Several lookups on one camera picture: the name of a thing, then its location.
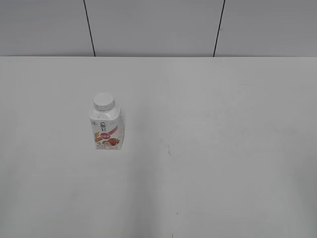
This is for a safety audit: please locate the white yili changqing yogurt bottle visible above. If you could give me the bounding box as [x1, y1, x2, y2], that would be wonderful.
[89, 104, 125, 150]

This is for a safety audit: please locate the white plastic bottle cap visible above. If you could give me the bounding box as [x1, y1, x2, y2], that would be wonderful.
[93, 93, 115, 111]

